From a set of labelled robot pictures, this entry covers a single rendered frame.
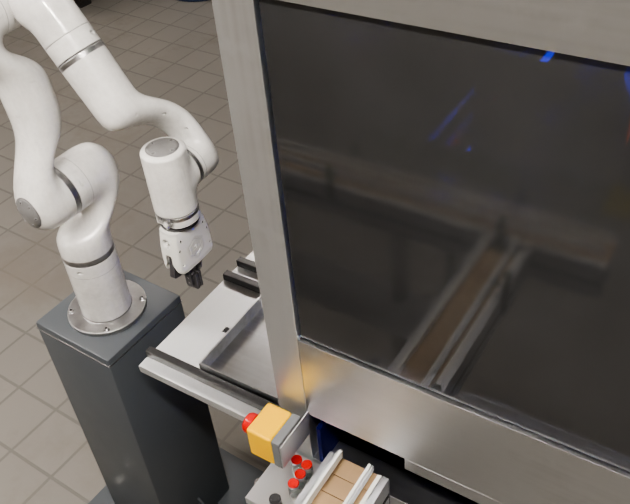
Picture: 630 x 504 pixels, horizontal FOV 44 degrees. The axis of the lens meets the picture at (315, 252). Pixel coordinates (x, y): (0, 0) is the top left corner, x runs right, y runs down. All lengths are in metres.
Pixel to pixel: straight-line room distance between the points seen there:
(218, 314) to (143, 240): 1.74
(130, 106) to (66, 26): 0.17
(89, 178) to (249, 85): 0.75
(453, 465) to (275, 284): 0.41
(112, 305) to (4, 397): 1.27
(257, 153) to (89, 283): 0.84
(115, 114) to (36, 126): 0.26
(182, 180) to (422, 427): 0.60
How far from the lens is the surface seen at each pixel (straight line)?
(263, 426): 1.44
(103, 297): 1.88
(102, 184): 1.75
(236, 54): 1.03
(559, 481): 1.25
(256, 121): 1.06
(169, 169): 1.42
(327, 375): 1.34
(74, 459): 2.83
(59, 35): 1.44
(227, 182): 3.81
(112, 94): 1.43
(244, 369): 1.73
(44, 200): 1.67
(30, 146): 1.66
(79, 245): 1.79
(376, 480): 1.47
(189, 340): 1.82
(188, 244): 1.53
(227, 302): 1.88
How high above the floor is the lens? 2.17
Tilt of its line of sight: 40 degrees down
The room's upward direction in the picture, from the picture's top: 6 degrees counter-clockwise
